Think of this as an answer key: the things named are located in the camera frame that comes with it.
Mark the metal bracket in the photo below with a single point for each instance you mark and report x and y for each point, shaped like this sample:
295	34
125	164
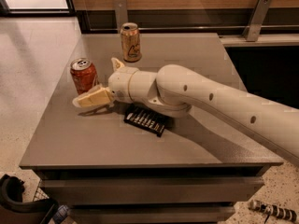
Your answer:
121	13
253	29

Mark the gold soda can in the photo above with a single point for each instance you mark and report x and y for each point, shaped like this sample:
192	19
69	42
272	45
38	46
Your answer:
130	42

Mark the black curved robot base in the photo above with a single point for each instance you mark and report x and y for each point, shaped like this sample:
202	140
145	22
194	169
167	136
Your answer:
13	210

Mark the black snack bar wrapper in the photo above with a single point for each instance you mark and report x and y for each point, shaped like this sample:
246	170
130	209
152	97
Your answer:
146	119

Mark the grey drawer cabinet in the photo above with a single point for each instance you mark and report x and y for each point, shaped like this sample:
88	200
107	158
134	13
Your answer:
95	143

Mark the grey drawer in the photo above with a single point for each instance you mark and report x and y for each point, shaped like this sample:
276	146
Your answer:
152	190
153	215

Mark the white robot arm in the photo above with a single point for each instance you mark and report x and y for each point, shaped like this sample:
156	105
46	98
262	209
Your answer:
174	90

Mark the blue can on floor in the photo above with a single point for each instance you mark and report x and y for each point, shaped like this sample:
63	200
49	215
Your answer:
61	214

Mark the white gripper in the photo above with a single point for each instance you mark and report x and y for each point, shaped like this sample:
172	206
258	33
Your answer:
119	84

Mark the lower grey drawer front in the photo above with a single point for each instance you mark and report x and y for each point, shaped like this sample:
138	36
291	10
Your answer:
153	215

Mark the right metal bracket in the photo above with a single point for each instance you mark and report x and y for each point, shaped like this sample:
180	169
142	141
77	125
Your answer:
253	29

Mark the left metal bracket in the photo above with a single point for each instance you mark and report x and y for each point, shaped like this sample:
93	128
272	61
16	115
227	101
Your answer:
121	13

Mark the red coke can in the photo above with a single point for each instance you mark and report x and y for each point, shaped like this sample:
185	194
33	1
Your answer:
84	74

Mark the black white striped cylinder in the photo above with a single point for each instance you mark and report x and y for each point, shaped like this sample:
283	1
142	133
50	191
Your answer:
274	211

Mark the upper grey drawer front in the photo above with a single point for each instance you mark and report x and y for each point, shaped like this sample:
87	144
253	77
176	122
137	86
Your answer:
152	190

